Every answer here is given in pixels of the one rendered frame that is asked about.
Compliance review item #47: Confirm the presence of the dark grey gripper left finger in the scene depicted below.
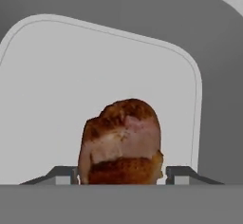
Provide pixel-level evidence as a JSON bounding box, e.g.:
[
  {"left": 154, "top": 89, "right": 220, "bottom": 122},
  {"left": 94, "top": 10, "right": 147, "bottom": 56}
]
[{"left": 19, "top": 165, "right": 80, "bottom": 186}]

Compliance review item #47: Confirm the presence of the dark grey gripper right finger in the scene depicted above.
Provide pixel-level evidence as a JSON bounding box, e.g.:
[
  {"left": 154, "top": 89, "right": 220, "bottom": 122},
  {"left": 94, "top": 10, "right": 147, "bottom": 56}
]
[{"left": 164, "top": 165, "right": 225, "bottom": 186}]

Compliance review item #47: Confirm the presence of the brown roasted chicken drumstick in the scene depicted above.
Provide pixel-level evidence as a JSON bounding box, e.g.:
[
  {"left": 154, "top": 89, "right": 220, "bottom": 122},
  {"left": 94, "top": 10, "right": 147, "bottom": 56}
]
[{"left": 77, "top": 98, "right": 165, "bottom": 186}]

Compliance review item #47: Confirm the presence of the white tupperware container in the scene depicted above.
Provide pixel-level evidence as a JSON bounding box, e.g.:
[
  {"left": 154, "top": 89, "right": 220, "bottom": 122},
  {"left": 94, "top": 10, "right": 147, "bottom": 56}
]
[{"left": 0, "top": 13, "right": 203, "bottom": 186}]

